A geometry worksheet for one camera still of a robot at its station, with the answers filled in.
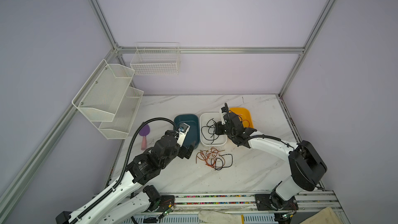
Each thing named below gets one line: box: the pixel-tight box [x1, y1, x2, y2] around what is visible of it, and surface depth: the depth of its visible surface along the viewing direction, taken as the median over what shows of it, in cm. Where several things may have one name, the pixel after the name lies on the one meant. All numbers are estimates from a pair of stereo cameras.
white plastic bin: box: [199, 112, 229, 147], surface depth 97 cm
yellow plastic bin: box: [229, 107, 254, 129], surface depth 109 cm
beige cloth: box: [300, 206, 343, 224], surface depth 71 cm
